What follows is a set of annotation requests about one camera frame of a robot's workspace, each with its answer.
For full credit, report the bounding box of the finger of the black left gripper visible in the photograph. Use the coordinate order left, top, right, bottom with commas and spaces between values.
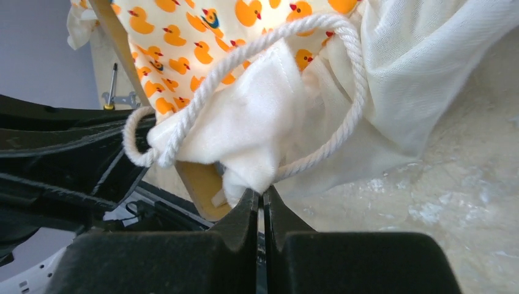
1, 122, 146, 232
1, 95, 132, 131

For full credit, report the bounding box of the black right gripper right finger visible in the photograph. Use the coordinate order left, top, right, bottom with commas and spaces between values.
263, 187, 461, 293

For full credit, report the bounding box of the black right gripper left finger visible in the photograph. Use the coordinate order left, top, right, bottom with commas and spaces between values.
46, 190, 258, 293

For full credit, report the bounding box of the wooden pet bed frame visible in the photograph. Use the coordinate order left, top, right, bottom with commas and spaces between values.
91, 1, 231, 221

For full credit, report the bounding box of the orange patterned white blanket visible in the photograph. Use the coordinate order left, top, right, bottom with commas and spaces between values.
67, 0, 519, 209

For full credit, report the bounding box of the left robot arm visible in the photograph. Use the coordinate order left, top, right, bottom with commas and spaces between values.
1, 96, 210, 293

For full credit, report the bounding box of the yellow black screwdriver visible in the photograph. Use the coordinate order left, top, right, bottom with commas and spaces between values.
103, 63, 118, 110

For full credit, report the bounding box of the silver open-end wrench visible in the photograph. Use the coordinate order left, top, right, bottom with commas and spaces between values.
102, 91, 141, 110

